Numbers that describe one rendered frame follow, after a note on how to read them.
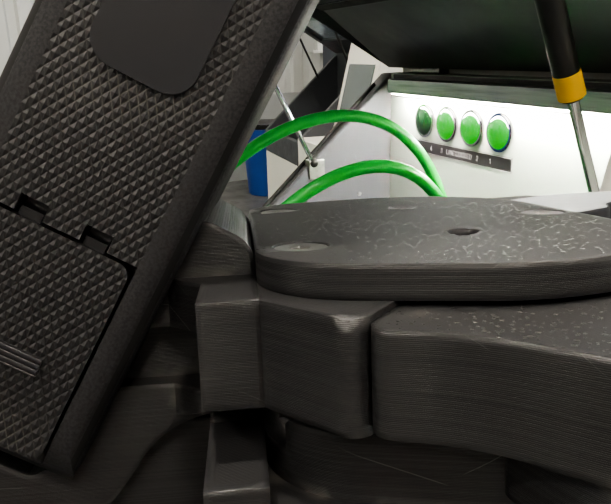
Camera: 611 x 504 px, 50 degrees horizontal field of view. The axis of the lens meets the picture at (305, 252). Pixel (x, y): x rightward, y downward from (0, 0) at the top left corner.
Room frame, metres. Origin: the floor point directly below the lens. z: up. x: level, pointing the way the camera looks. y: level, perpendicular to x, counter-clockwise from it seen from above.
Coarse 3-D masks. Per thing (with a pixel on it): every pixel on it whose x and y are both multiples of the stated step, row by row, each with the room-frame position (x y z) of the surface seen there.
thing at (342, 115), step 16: (320, 112) 0.74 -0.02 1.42; (336, 112) 0.74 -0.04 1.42; (352, 112) 0.75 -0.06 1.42; (368, 112) 0.76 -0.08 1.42; (288, 128) 0.72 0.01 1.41; (304, 128) 0.73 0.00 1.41; (384, 128) 0.76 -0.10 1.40; (400, 128) 0.77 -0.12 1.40; (256, 144) 0.70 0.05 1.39; (416, 144) 0.78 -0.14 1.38; (240, 160) 0.70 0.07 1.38; (432, 176) 0.79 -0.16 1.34
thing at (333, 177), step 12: (348, 168) 0.66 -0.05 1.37; (360, 168) 0.66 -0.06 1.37; (372, 168) 0.66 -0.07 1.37; (384, 168) 0.67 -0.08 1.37; (396, 168) 0.67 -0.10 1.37; (408, 168) 0.68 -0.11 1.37; (324, 180) 0.64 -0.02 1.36; (336, 180) 0.65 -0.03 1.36; (420, 180) 0.69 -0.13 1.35; (300, 192) 0.64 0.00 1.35; (312, 192) 0.64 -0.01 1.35; (432, 192) 0.69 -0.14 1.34
